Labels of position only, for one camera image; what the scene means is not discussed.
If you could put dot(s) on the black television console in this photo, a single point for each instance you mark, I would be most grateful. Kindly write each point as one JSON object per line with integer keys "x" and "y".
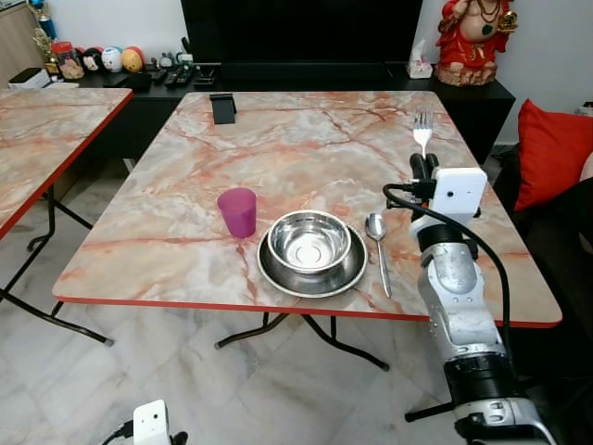
{"x": 482, "y": 107}

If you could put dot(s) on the white flat box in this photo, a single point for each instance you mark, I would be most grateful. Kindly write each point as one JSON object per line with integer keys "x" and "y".
{"x": 30, "y": 78}

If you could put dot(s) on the silver metal fork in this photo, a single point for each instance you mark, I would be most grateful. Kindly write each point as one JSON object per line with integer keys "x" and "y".
{"x": 422, "y": 134}

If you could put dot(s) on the marble folding side table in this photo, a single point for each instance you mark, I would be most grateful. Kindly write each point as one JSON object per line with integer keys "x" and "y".
{"x": 46, "y": 139}

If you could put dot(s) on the purple plastic cup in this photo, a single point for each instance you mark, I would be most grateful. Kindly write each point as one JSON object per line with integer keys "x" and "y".
{"x": 238, "y": 213}

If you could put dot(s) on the orange round toy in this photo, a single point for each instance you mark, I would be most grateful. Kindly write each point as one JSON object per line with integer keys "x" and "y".
{"x": 133, "y": 59}

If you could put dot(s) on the red laughing Buddha statue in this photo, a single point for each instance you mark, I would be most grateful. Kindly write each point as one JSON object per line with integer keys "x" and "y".
{"x": 474, "y": 42}

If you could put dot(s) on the black remote control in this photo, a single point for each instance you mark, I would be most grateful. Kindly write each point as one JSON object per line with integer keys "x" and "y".
{"x": 158, "y": 76}
{"x": 180, "y": 77}

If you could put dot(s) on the stainless steel plate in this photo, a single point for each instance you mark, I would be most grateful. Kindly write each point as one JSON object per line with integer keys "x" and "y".
{"x": 310, "y": 286}

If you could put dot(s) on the black and white round toy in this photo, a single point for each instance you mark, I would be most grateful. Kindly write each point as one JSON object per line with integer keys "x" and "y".
{"x": 93, "y": 60}

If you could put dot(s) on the red cushion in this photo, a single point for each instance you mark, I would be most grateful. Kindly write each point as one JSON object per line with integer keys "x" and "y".
{"x": 551, "y": 153}

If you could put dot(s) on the wooden cabinet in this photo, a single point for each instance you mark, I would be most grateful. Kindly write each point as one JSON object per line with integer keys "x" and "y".
{"x": 14, "y": 46}

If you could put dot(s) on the silver metal spoon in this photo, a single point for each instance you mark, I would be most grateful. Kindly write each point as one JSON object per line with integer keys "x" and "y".
{"x": 375, "y": 227}

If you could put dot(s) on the stainless steel bowl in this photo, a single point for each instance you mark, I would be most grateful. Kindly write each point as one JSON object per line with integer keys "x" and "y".
{"x": 310, "y": 243}

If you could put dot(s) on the gold trophy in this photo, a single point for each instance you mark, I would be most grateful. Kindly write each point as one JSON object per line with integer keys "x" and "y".
{"x": 43, "y": 23}

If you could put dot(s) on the black television screen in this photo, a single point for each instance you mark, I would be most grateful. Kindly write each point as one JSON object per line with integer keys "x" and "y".
{"x": 301, "y": 32}

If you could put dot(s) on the white tissue box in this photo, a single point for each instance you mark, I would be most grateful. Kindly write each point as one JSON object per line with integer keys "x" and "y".
{"x": 422, "y": 67}

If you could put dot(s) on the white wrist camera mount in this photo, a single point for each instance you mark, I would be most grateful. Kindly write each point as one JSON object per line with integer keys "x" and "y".
{"x": 151, "y": 425}
{"x": 460, "y": 190}

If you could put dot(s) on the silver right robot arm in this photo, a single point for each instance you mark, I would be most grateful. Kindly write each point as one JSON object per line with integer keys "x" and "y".
{"x": 459, "y": 297}

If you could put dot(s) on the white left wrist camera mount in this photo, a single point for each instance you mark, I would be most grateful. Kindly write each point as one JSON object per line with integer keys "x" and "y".
{"x": 151, "y": 425}

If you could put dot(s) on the large marble folding table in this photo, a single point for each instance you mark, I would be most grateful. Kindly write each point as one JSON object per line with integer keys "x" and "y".
{"x": 306, "y": 158}

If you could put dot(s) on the red-lidded snack jar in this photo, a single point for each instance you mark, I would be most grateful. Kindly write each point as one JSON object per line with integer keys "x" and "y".
{"x": 68, "y": 63}

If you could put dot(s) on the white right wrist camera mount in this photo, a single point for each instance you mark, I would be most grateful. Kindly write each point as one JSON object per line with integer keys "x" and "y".
{"x": 460, "y": 190}

